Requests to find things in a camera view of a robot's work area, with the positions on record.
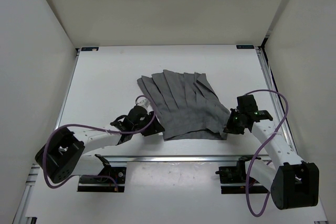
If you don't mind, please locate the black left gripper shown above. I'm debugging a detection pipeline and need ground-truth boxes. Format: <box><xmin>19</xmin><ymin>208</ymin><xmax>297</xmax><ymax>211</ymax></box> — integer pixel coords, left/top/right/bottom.
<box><xmin>132</xmin><ymin>111</ymin><xmax>165</xmax><ymax>136</ymax></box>

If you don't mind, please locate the grey pleated skirt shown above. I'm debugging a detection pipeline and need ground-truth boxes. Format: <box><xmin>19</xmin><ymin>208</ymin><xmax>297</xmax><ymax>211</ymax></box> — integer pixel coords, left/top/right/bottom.
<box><xmin>137</xmin><ymin>70</ymin><xmax>230</xmax><ymax>141</ymax></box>

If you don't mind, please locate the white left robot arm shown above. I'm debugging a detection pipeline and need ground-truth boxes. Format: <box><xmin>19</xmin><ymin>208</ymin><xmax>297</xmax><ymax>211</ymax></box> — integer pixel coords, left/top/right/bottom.
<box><xmin>35</xmin><ymin>105</ymin><xmax>165</xmax><ymax>187</ymax></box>

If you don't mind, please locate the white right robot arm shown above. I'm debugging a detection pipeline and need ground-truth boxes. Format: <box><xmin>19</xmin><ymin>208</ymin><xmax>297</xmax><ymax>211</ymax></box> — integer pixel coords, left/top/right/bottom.
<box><xmin>217</xmin><ymin>94</ymin><xmax>319</xmax><ymax>210</ymax></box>

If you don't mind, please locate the blue label right corner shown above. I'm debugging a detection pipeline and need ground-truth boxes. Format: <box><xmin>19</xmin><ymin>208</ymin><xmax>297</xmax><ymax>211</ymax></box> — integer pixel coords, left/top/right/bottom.
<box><xmin>236</xmin><ymin>45</ymin><xmax>255</xmax><ymax>49</ymax></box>

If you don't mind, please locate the blue label corner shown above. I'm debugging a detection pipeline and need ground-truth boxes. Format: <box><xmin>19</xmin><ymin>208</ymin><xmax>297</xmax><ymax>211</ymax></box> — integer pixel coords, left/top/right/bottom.
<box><xmin>236</xmin><ymin>45</ymin><xmax>255</xmax><ymax>49</ymax></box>
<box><xmin>80</xmin><ymin>47</ymin><xmax>99</xmax><ymax>51</ymax></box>

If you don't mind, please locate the blue label left corner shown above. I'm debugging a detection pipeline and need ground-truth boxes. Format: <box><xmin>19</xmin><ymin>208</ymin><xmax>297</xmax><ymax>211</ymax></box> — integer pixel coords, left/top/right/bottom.
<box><xmin>80</xmin><ymin>47</ymin><xmax>99</xmax><ymax>51</ymax></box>

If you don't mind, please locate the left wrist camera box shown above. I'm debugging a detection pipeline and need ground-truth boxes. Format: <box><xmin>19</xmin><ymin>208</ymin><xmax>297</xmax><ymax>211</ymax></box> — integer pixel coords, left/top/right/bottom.
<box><xmin>135</xmin><ymin>96</ymin><xmax>151</xmax><ymax>109</ymax></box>

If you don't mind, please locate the aluminium frame rail right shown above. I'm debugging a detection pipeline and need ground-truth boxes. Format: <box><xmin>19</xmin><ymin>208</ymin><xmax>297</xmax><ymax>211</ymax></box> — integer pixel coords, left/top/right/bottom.
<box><xmin>256</xmin><ymin>47</ymin><xmax>298</xmax><ymax>154</ymax></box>

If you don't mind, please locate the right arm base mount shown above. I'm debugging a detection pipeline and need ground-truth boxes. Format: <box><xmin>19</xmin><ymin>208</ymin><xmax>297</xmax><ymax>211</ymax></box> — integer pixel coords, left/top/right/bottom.
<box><xmin>215</xmin><ymin>155</ymin><xmax>268</xmax><ymax>195</ymax></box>

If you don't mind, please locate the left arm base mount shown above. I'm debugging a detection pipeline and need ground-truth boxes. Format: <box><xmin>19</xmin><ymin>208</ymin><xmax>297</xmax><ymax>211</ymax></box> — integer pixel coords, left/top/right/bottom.
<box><xmin>77</xmin><ymin>154</ymin><xmax>127</xmax><ymax>193</ymax></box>

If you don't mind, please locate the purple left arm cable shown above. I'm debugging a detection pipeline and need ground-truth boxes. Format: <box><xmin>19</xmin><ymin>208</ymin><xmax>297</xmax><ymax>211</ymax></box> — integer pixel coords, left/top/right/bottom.
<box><xmin>42</xmin><ymin>94</ymin><xmax>156</xmax><ymax>189</ymax></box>

